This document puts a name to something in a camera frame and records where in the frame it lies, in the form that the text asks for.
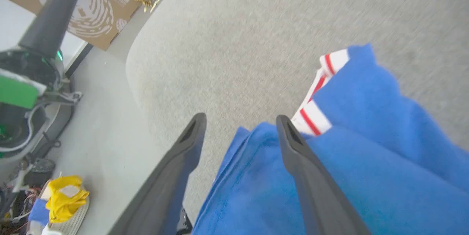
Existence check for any small blue cloth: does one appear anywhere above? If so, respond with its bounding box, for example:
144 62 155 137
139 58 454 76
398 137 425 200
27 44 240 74
28 198 51 226

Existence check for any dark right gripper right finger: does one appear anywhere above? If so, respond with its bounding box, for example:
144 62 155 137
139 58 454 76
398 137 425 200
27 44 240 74
276 115 370 235

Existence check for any brown printed cardboard box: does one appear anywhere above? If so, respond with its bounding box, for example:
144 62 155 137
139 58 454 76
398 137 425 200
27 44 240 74
0 0 144 51

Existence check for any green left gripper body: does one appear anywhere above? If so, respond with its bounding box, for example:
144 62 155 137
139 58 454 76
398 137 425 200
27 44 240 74
0 46 83 111

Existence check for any yellow crumpled cloth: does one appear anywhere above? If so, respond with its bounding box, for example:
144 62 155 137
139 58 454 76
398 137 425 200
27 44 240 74
45 175 91 223

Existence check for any grey fabric sofa seat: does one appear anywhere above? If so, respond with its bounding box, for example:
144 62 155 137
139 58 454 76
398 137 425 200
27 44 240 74
125 0 469 235

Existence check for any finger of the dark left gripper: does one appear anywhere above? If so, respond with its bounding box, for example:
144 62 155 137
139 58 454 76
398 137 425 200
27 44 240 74
18 0 87 59

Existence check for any white mesh laundry basket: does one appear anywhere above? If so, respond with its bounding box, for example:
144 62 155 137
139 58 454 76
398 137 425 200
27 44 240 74
38 182 91 235

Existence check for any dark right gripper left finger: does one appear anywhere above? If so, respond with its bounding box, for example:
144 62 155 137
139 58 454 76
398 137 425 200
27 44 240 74
108 113 207 235

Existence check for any blue white red-striped shirt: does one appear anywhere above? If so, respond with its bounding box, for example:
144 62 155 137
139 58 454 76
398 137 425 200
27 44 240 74
161 43 469 235

